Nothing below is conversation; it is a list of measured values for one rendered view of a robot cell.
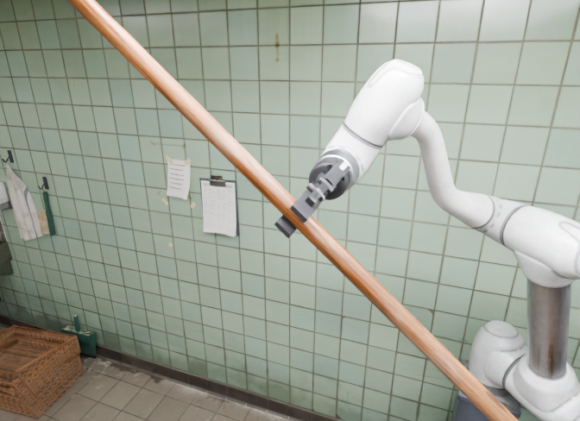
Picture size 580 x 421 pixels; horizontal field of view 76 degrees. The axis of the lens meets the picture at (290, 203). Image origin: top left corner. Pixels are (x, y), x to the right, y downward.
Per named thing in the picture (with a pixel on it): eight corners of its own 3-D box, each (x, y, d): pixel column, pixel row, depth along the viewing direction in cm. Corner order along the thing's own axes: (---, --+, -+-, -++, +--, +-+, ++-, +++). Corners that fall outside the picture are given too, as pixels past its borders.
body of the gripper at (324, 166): (360, 175, 72) (349, 190, 64) (330, 203, 76) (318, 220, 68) (332, 148, 73) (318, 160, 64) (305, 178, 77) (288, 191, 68)
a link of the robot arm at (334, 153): (339, 197, 82) (332, 207, 76) (309, 168, 82) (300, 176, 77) (368, 170, 77) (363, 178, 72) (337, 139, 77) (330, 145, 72)
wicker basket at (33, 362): (26, 407, 230) (15, 372, 220) (-48, 392, 241) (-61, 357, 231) (83, 351, 274) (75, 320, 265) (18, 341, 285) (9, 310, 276)
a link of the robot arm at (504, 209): (472, 184, 110) (513, 198, 98) (509, 198, 118) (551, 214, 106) (453, 224, 112) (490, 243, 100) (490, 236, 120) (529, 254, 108)
